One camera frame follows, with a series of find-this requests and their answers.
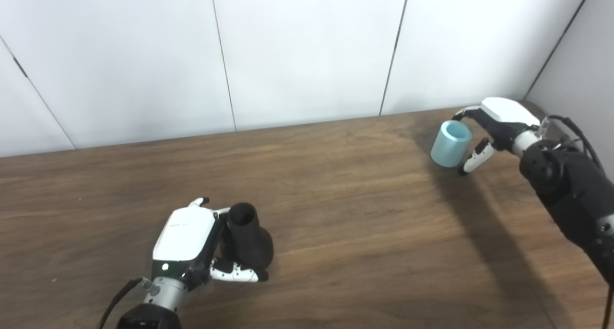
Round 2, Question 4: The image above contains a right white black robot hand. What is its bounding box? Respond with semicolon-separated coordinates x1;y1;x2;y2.
452;97;543;176

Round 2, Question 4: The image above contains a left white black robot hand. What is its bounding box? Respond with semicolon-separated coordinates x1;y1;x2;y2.
152;198;269;289

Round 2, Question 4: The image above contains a black flared nozzle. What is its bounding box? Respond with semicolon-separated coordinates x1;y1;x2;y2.
222;203;274;271

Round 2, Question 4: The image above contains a light blue cylinder cup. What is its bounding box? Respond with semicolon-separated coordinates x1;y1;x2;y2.
430;120;473;168

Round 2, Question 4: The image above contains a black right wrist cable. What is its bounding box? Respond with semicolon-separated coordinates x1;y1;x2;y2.
538;115;614;329

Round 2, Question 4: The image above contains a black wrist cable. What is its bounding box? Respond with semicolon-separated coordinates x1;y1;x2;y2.
96;277;156;329
538;115;614;329

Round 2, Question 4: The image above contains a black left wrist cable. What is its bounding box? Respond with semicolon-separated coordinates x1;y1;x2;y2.
96;277;156;329

